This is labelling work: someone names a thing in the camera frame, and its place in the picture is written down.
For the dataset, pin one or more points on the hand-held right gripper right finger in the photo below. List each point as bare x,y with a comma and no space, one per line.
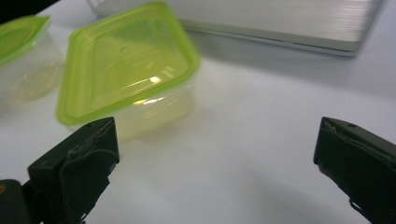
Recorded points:
361,168

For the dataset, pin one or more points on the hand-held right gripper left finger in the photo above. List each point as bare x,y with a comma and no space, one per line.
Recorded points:
77,168

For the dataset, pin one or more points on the clear container with green lid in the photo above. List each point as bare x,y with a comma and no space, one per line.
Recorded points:
124,65
21,62

